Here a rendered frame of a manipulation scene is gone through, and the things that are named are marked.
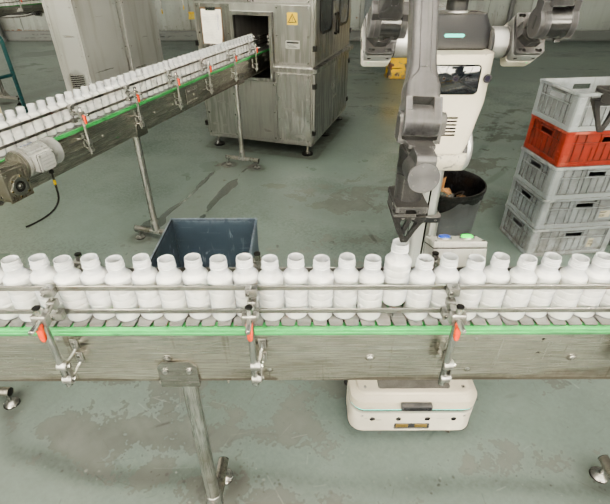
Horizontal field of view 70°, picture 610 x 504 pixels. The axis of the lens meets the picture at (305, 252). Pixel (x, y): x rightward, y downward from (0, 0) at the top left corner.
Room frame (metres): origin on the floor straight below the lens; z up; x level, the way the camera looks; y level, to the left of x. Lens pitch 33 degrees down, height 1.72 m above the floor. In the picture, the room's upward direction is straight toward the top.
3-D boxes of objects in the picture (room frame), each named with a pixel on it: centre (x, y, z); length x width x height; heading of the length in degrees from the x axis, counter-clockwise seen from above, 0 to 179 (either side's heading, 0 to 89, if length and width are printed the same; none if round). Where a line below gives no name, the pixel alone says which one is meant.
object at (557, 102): (2.77, -1.82, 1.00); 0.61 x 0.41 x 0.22; 98
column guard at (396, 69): (8.42, -1.64, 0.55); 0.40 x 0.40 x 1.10; 0
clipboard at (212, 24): (4.71, 0.90, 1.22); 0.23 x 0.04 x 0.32; 72
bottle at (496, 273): (0.82, -0.44, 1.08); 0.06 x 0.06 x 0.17
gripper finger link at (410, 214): (0.81, -0.21, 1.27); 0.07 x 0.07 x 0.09; 0
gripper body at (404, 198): (0.81, -0.21, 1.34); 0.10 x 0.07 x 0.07; 0
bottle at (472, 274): (0.81, -0.39, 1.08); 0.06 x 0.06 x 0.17
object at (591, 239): (2.77, -1.82, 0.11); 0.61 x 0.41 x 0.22; 96
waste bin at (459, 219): (2.40, -0.84, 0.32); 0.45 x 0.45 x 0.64
